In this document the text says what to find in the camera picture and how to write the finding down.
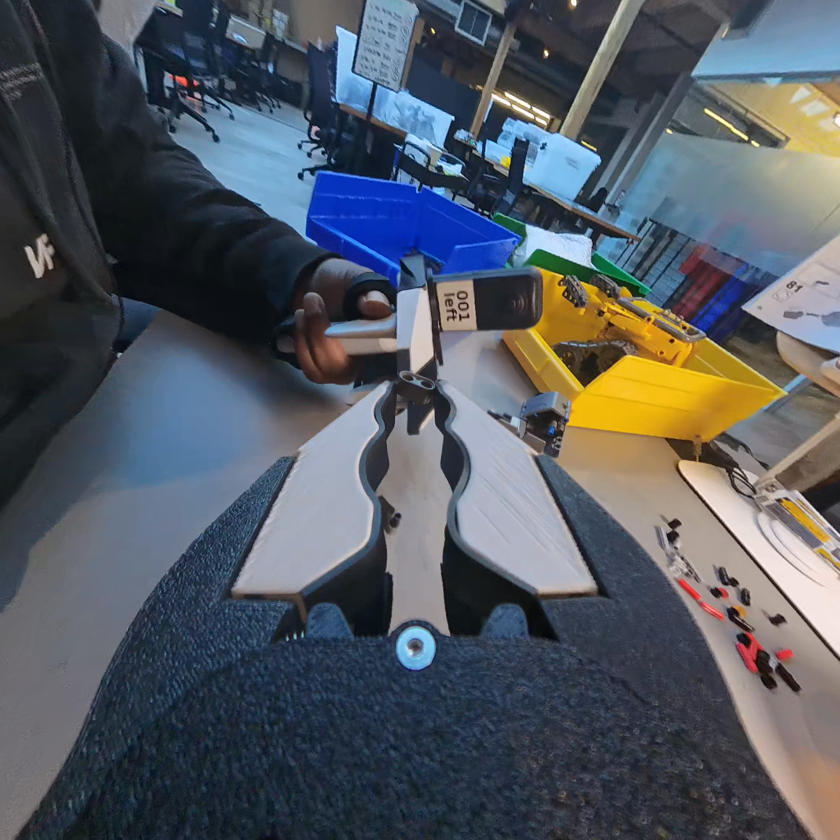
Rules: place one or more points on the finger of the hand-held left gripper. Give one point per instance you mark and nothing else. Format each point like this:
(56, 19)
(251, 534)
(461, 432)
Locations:
(413, 328)
(438, 348)

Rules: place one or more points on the wooden office table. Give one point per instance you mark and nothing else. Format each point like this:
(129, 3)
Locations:
(590, 213)

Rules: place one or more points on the red and blue crates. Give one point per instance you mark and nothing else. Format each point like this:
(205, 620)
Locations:
(712, 289)

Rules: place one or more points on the green crate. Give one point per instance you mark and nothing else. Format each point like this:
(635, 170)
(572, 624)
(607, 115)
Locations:
(610, 269)

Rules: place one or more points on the grey brick block assembly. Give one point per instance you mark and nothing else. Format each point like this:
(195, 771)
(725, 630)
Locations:
(538, 420)

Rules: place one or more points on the white notice board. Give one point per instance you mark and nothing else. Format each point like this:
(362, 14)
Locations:
(386, 43)

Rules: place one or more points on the white storage box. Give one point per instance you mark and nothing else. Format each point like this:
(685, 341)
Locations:
(564, 164)

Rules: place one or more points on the person's left hand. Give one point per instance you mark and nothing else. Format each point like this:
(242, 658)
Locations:
(321, 348)

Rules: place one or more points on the round wooden booklet stand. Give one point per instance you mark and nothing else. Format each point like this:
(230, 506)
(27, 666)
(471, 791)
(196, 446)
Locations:
(735, 518)

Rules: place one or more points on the wooden post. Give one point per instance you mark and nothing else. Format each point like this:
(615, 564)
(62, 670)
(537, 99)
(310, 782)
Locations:
(492, 79)
(600, 65)

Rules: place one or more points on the pile of small brick pins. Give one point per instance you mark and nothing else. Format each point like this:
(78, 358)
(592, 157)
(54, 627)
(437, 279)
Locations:
(722, 604)

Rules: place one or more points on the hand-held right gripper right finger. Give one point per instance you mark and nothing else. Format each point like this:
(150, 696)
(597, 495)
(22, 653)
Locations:
(518, 518)

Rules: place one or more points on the black office chair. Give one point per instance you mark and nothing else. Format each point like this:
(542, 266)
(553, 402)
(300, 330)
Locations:
(190, 72)
(502, 177)
(321, 105)

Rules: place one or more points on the yellow black sticker sheet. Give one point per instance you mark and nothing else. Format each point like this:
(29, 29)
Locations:
(804, 525)

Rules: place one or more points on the person's black printed sweatshirt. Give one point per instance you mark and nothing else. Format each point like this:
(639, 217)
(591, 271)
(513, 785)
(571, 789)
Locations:
(39, 197)

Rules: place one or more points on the yellow plastic bin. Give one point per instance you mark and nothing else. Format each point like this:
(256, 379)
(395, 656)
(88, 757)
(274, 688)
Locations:
(676, 400)

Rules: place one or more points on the grey desk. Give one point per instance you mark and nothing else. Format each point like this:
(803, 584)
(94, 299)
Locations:
(164, 426)

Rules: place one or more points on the open instruction booklet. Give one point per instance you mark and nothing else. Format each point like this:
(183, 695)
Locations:
(807, 302)

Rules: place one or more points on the yellow tracked brick model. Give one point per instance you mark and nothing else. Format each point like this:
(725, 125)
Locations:
(630, 328)

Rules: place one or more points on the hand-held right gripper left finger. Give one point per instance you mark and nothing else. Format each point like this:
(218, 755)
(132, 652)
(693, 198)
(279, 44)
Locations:
(308, 518)

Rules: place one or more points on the bubble wrap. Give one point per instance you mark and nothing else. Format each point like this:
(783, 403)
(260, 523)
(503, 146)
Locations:
(558, 246)

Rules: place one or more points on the grey curved brick panel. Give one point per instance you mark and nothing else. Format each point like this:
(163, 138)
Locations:
(417, 417)

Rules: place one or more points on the blue plastic bin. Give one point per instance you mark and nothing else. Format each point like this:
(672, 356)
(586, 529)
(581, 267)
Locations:
(394, 216)

